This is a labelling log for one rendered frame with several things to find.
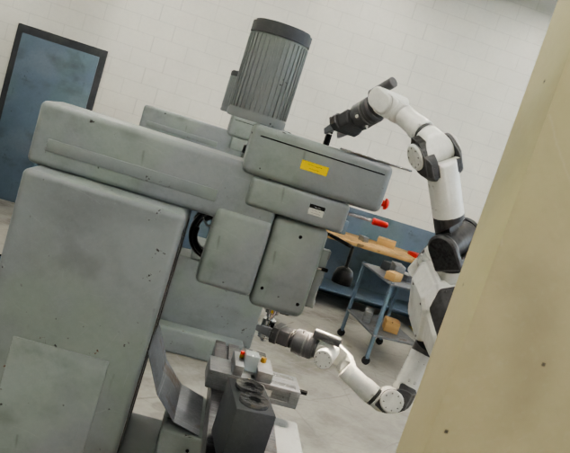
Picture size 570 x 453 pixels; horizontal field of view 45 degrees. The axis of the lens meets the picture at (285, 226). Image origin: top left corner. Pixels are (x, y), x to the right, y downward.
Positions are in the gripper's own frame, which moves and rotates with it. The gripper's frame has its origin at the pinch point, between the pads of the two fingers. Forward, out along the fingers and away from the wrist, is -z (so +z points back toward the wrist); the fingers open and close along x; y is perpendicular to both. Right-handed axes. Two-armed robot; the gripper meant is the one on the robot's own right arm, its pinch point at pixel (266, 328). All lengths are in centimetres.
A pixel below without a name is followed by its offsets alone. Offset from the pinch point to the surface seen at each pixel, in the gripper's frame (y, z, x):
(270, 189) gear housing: -48, -9, 17
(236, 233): -31.4, -14.3, 18.7
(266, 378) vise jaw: 20.5, 3.3, -9.8
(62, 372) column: 24, -47, 44
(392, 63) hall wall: -191, -110, -655
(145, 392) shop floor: 121, -108, -171
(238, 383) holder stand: 9.5, 4.9, 32.5
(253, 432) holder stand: 16.9, 16.5, 43.4
